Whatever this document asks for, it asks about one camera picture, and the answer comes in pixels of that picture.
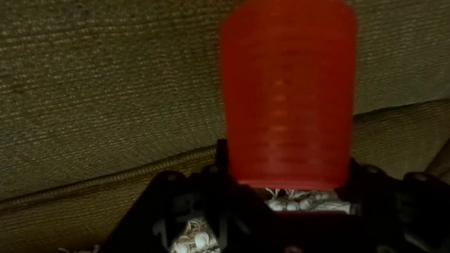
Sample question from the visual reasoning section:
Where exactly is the white square lace pillow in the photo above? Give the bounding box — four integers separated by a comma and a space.
263, 187, 355, 215

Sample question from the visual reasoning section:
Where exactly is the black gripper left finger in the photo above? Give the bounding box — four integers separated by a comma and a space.
100, 139, 245, 253

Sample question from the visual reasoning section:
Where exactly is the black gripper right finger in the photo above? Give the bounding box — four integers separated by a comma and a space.
346, 158, 450, 253

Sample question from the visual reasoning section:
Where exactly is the orange plastic cup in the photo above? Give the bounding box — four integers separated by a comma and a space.
218, 0, 360, 192

